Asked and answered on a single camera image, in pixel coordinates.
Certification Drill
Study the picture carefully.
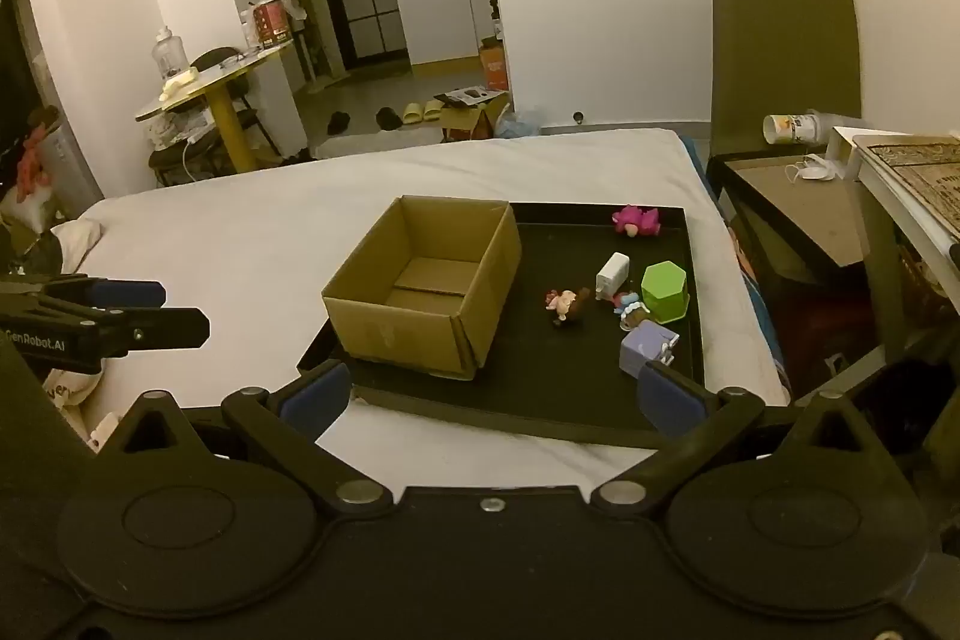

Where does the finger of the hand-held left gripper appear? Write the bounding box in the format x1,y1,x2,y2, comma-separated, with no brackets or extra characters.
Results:
0,275,167,311
45,295,211,357

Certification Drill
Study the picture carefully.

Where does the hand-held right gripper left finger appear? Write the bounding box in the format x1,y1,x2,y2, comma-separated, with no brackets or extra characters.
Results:
97,361,395,522

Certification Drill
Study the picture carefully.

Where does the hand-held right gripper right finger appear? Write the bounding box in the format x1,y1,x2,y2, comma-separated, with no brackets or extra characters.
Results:
592,361,875,519

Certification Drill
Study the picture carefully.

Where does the purple cube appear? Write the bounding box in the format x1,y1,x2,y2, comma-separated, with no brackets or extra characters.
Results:
619,319,680,378

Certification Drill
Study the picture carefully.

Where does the small blue-hat figurine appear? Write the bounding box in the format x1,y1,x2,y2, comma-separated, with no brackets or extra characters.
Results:
611,290,650,332

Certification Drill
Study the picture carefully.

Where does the green hexagonal box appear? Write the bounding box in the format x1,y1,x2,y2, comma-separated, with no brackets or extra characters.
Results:
641,261,692,324

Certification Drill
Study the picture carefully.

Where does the black tray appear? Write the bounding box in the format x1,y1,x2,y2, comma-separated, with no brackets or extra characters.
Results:
296,201,707,450

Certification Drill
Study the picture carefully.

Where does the brown-haired doll figurine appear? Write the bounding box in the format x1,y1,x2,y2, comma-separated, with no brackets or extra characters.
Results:
544,286,593,327

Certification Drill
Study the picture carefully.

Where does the white charger plug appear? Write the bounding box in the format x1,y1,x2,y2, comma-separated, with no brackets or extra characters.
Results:
595,251,631,301

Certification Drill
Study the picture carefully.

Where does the pink dinosaur figurine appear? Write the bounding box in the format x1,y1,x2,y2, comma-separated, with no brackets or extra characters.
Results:
611,204,663,238

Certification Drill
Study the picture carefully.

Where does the white pillow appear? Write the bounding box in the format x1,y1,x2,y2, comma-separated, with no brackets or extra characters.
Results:
49,218,102,274

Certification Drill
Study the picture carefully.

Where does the red cloth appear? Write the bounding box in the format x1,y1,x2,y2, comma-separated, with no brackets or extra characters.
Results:
15,130,57,199

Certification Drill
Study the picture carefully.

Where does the round table with yellow leg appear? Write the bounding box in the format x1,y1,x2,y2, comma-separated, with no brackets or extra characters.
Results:
135,42,295,175

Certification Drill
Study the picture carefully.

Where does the cream soft item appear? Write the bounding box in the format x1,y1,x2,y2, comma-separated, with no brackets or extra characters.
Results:
160,70,200,103

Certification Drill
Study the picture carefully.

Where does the black side table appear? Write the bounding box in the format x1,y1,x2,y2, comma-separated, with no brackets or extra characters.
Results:
705,149,890,304

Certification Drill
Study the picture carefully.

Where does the glass jar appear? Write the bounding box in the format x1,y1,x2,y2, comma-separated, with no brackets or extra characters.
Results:
152,26,190,82

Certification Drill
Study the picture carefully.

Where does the black chair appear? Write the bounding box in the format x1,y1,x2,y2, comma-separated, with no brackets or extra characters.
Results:
148,46,282,187

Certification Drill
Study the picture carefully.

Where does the white floor rug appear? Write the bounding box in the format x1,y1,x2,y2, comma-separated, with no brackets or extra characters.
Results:
311,126,443,161

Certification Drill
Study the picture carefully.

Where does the white face mask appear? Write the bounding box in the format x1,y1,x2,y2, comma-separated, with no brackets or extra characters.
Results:
786,154,845,185

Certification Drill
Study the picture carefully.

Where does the printed paper cup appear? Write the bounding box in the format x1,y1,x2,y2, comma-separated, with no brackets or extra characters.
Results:
763,111,863,148

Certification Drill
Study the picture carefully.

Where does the cardboard box with open flaps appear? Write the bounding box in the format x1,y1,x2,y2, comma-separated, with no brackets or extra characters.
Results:
435,85,515,142

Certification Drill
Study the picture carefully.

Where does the white desk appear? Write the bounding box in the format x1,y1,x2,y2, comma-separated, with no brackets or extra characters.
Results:
825,126,960,289

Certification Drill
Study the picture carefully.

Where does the red canister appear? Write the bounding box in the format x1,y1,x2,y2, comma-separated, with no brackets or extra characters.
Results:
251,0,308,49

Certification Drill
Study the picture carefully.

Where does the blue plastic bag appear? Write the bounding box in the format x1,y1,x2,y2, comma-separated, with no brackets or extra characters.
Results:
495,106,545,139

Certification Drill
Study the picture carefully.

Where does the patterned desk mat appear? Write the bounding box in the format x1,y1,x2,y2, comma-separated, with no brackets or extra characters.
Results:
855,136,960,236

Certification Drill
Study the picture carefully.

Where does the dark leaning panel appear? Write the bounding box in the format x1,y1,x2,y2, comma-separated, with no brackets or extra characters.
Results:
709,0,860,161

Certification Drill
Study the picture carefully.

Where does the orange box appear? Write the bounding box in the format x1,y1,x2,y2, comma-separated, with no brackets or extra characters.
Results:
478,38,512,92

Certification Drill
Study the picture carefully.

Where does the white kitchen cabinet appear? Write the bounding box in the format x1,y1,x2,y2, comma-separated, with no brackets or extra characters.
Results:
392,0,500,67

